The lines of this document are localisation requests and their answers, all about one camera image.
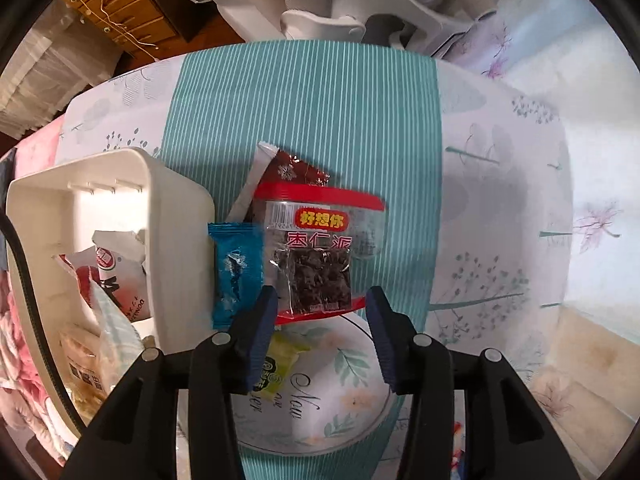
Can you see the dark red snowflake snack packet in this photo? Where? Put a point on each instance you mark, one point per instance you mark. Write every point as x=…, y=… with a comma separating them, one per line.
x=271, y=164

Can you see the floral ceramic plate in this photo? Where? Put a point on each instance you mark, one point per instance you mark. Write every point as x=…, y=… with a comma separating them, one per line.
x=332, y=396

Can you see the green pastry packet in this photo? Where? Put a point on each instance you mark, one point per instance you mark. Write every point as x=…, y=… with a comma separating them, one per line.
x=283, y=352

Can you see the wooden desk with drawers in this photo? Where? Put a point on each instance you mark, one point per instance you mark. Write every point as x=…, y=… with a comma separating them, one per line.
x=150, y=30

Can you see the lace covered piano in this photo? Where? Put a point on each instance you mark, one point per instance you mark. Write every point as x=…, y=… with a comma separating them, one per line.
x=60, y=56

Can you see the bread slice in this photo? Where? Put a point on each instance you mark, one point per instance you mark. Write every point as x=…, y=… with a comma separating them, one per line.
x=120, y=343

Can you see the dark date clear red packet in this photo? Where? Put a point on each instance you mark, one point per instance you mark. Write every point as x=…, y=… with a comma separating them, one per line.
x=313, y=235

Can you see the white plastic storage bin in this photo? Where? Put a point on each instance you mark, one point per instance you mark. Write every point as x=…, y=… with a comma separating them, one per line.
x=128, y=206

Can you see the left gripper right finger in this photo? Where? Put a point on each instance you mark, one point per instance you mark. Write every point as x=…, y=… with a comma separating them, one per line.
x=507, y=435

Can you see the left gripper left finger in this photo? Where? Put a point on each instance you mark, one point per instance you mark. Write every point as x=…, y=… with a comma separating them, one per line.
x=133, y=435

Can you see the blue snowflake snack packet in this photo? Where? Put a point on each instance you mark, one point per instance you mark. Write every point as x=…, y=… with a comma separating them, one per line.
x=239, y=266

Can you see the red white date snack packet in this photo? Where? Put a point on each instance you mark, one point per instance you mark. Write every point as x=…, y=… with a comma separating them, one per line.
x=115, y=274

